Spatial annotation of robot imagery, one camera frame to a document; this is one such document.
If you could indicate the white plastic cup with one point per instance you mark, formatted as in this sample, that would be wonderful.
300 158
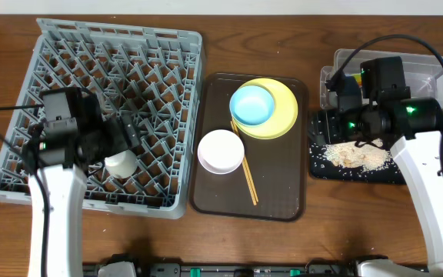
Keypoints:
121 165

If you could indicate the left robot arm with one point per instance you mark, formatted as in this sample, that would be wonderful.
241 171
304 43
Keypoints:
73 136

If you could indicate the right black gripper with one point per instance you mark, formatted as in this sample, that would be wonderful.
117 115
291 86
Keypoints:
325 126

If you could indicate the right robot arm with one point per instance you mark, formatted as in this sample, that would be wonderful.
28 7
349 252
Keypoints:
378 105

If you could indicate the green orange snack wrapper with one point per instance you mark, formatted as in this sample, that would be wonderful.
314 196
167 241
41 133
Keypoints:
358 79

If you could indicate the grey plastic dish rack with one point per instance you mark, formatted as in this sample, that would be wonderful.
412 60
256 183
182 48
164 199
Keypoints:
153 75

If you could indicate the black waste tray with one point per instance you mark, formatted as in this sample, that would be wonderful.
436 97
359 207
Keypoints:
391 175

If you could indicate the wooden chopstick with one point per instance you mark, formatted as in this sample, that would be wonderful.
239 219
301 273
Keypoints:
244 169
249 169

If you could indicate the dark brown serving tray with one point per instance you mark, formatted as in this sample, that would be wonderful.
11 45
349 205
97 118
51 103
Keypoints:
278 166

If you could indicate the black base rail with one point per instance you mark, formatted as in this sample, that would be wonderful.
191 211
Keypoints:
176 268

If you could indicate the clear plastic waste bin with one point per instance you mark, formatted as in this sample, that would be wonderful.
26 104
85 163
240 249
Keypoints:
423 74

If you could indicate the light blue bowl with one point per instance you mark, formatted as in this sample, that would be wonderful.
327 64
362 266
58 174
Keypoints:
252 105

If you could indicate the rice food waste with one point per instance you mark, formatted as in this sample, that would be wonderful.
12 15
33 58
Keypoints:
348 156

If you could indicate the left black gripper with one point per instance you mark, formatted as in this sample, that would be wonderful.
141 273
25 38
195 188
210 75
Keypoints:
130 131

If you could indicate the yellow round plate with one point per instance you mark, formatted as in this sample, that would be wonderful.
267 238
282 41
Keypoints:
285 113

